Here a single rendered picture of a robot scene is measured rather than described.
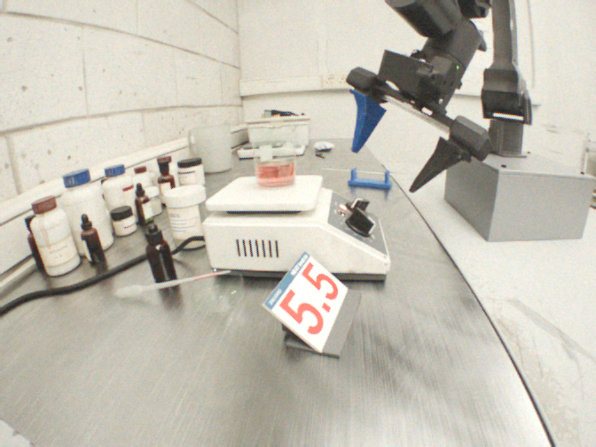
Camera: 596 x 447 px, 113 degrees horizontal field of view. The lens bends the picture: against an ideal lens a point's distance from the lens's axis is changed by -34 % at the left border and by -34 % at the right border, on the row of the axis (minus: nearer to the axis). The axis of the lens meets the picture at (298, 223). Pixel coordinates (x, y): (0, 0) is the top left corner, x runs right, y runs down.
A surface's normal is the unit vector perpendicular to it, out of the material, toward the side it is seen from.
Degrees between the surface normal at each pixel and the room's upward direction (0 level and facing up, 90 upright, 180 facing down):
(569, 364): 0
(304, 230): 90
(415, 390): 0
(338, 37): 90
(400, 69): 90
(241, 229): 90
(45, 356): 0
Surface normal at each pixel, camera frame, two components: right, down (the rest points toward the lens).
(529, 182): -0.11, 0.37
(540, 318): -0.05, -0.93
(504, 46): -0.82, 0.18
